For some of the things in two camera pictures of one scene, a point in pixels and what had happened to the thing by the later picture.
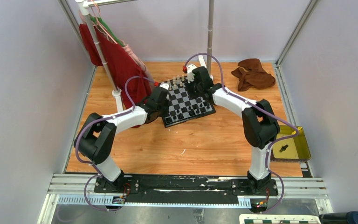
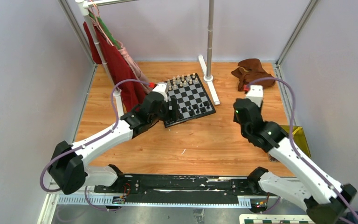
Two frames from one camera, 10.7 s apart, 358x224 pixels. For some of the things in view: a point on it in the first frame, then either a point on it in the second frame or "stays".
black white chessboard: x=182 y=106 stays
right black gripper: x=189 y=86 to x=236 y=119
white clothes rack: x=84 y=5 stays
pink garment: x=141 y=64 to x=135 y=69
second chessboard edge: x=279 y=219 stays
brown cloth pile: x=256 y=76 stays
